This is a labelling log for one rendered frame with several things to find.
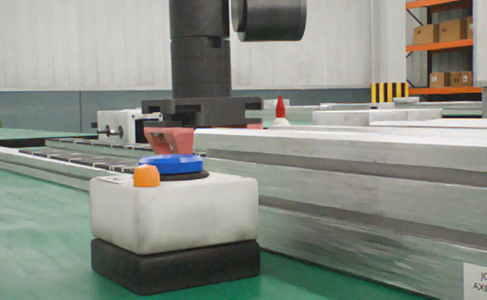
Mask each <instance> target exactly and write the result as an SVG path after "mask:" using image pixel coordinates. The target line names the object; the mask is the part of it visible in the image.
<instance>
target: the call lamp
mask: <svg viewBox="0 0 487 300"><path fill-rule="evenodd" d="M160 185H161V181H160V174H159V172H158V170H157V166H154V165H151V164H143V165H139V167H137V168H136V169H135V172H134V174H133V186H134V187H156V186H160Z"/></svg>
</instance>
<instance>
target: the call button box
mask: <svg viewBox="0 0 487 300"><path fill-rule="evenodd" d="M160 181H161V185H160V186H156V187H134V186H133V175H123V176H112V177H95V178H93V179H91V180H90V183H89V194H90V217H91V234H92V236H94V237H96V238H94V239H92V240H91V268H92V270H93V271H95V272H97V273H99V274H101V275H103V276H105V277H107V278H109V279H111V280H113V281H114V282H117V283H119V284H121V285H123V286H125V287H126V288H128V289H131V290H132V291H134V292H137V293H138V294H140V295H148V294H153V293H158V292H167V291H171V290H176V289H185V288H189V287H193V286H202V285H208V284H212V283H217V282H225V281H230V280H235V279H243V278H247V277H252V276H258V275H259V274H260V272H261V269H260V245H259V243H258V242H257V241H256V239H257V238H258V237H259V193H258V183H257V182H256V180H255V179H253V178H250V177H240V176H234V175H229V174H218V173H212V172H208V171H196V172H189V173H187V174H160Z"/></svg>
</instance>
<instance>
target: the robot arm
mask: <svg viewBox="0 0 487 300"><path fill-rule="evenodd" d="M169 21H170V39H171V42H170V61H171V81H172V99H154V100H141V112H142V114H153V113H161V114H163V120H162V121H145V122H143V123H144V135H145V138H146V139H147V141H148V143H150V145H151V147H152V148H153V150H154V153H155V154H156V155H171V154H172V151H171V148H170V145H171V146H172V149H173V153H174V154H192V152H193V133H194V130H193V129H189V128H182V126H185V125H189V126H212V128H213V129H214V128H226V129H263V118H255V117H245V110H264V96H247V97H232V82H231V42H230V40H224V39H227V38H230V15H229V0H169ZM231 23H232V27H233V30H234V32H235V33H237V36H238V39H239V41H240V42H271V41H299V40H301V38H302V37H303V35H304V30H306V26H307V0H231Z"/></svg>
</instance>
